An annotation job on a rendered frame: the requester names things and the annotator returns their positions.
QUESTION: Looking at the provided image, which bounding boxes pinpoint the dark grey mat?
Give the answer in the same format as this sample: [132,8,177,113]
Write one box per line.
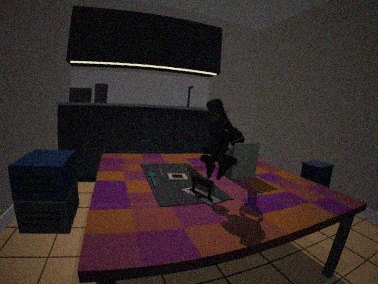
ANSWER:
[140,163,233,207]

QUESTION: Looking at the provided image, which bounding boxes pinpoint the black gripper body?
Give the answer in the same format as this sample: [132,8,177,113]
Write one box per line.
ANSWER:
[200,142,238,166]

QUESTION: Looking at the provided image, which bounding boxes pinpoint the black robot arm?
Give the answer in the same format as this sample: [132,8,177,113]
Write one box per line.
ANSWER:
[203,99,245,156]

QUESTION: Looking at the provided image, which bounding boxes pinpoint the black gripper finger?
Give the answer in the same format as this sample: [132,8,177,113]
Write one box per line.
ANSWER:
[216,162,232,180]
[203,161,217,178]

